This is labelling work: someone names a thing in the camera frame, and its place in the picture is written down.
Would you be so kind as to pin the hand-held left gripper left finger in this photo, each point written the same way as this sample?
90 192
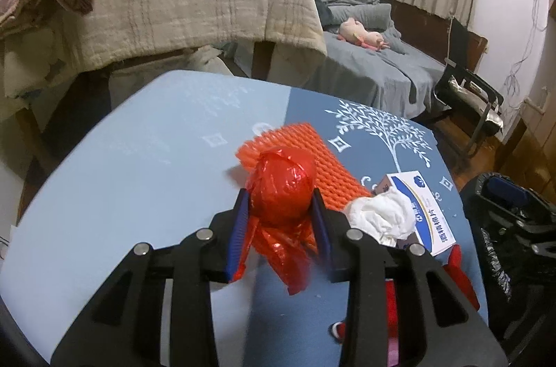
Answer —
236 232

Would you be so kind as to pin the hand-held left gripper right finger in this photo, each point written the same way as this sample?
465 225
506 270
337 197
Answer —
325 237

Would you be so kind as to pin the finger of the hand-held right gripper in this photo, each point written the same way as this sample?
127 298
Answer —
506 189

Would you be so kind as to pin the trash bin with black bag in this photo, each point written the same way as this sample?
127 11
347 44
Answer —
491 263

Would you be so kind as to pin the white tissue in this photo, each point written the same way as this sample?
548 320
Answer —
382 215

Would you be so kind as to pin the red plastic bag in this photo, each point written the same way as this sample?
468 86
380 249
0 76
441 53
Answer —
282 184

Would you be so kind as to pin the orange foam net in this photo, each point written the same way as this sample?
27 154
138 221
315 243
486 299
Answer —
321 158

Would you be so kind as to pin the white and blue box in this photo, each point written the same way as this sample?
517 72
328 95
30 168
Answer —
434 228

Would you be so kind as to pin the wooden wardrobe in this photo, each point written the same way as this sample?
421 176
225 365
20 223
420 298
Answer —
538 150

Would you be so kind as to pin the silver cushion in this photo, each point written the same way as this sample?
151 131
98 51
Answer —
478 98

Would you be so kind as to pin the black office chair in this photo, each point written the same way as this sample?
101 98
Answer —
460 50

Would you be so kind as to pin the grey bedsheet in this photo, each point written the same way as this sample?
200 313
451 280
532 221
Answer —
373 76

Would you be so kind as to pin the wooden bed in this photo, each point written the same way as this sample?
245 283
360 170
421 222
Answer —
425 24

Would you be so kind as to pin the pink plush toy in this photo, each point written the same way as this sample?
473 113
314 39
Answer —
360 33

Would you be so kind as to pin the dark grey garment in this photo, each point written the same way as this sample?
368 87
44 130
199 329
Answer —
323 11

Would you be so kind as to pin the white paper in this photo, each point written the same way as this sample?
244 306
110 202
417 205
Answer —
4 241

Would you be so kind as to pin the beige striped blanket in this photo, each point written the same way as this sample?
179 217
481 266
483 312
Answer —
195 2

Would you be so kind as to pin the grey duvet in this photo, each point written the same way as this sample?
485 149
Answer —
356 4

